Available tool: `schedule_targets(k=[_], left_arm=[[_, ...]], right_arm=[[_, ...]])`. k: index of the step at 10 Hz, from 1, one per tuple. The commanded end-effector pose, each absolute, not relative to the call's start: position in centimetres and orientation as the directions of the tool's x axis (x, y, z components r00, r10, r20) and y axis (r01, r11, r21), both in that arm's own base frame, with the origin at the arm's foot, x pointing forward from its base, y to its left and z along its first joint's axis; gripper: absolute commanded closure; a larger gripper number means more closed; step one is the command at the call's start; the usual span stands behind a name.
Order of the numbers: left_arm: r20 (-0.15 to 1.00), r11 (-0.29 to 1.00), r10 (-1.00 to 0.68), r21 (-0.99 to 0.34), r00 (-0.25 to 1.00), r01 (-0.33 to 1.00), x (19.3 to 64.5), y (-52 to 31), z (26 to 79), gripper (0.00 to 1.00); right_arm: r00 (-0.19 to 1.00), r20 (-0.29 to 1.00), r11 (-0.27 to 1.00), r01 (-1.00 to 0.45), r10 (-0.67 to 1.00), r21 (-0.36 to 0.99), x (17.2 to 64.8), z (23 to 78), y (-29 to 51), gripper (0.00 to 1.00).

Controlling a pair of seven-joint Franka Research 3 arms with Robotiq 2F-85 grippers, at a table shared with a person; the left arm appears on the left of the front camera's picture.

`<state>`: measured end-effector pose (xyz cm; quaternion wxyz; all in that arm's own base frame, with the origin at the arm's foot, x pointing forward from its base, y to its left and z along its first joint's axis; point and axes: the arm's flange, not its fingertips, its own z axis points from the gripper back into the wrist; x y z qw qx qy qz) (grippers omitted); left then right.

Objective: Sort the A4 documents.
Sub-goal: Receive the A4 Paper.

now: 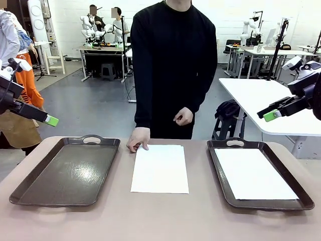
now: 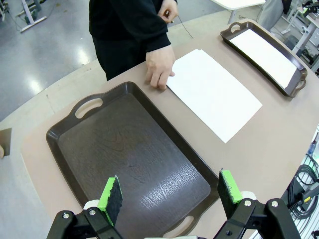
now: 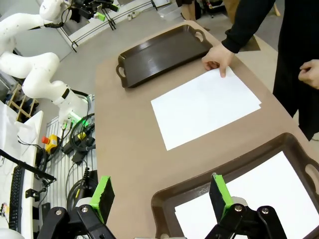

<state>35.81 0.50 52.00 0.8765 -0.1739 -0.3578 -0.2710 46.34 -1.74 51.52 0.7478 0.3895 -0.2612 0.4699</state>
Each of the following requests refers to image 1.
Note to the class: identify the brown apron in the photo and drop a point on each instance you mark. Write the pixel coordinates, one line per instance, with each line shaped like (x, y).
(17, 133)

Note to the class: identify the grey top workbench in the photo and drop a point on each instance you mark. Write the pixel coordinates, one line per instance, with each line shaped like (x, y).
(105, 49)

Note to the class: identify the black pole stand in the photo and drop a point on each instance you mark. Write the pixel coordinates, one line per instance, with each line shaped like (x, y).
(277, 54)

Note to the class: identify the person's right hand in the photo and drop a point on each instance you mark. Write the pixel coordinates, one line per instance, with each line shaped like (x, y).
(141, 138)

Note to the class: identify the person's left forearm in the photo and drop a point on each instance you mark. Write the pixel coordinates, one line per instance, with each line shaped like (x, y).
(203, 95)

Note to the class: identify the background person in black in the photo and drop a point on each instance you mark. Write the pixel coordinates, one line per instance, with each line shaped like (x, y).
(99, 20)

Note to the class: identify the patterned paper cup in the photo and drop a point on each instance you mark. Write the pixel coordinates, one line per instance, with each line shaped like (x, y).
(259, 49)

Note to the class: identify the background person in white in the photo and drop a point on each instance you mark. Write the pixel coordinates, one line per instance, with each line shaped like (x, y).
(118, 25)

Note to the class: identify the white standing air conditioner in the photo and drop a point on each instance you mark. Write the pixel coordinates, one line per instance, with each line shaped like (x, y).
(37, 22)

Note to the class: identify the white A4 sheet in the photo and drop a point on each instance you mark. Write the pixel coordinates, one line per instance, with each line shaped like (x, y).
(253, 173)

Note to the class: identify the large white table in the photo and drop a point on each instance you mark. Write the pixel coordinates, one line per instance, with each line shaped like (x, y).
(250, 95)

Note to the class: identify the mannequin in striped shirt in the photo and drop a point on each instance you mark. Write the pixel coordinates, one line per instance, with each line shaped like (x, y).
(7, 42)

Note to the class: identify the person's right forearm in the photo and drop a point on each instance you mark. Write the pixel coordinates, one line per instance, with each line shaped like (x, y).
(142, 110)

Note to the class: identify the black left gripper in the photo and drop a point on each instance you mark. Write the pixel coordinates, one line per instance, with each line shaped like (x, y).
(10, 93)

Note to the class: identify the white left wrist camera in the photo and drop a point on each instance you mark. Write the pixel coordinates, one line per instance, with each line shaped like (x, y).
(23, 65)

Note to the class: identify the long white desk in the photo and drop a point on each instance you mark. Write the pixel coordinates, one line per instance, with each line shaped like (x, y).
(276, 52)

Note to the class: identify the black stool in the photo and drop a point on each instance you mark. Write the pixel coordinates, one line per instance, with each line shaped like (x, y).
(225, 128)

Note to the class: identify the person in black sweater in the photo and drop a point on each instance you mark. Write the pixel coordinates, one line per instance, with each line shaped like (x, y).
(173, 62)

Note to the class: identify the brown plastic serving tray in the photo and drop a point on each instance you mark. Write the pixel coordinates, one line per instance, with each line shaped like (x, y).
(218, 175)
(70, 175)

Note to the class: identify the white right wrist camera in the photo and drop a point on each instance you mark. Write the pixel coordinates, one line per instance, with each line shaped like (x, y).
(292, 64)

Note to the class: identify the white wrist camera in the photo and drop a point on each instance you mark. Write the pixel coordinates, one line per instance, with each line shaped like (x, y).
(292, 64)
(23, 65)

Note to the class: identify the person's left hand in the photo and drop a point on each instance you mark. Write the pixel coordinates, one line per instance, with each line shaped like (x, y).
(185, 116)

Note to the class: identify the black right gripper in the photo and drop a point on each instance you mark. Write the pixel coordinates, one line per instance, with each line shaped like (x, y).
(302, 88)

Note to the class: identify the black tripod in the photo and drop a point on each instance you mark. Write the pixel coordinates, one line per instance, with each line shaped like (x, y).
(40, 70)

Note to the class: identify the small white side table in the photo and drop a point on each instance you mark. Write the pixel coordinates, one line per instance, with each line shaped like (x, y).
(42, 44)

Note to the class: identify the white A4 paper stack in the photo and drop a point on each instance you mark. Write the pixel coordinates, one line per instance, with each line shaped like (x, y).
(160, 170)

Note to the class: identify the white wooden step stool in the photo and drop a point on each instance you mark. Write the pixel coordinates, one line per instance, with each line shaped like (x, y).
(62, 62)

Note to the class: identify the white monitor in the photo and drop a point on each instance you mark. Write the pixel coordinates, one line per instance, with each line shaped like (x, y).
(270, 37)

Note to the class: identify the black office chair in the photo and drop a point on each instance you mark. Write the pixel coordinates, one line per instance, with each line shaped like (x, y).
(230, 42)

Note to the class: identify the mannequin in orange pants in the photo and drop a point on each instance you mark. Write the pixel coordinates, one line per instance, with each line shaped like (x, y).
(27, 82)

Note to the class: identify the black bag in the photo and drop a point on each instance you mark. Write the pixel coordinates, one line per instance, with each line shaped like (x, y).
(227, 106)

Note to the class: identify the grey plastic stool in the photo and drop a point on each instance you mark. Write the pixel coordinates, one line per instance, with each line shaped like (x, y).
(108, 70)

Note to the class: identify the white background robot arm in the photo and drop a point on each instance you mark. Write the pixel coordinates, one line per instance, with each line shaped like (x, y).
(85, 25)
(109, 27)
(247, 27)

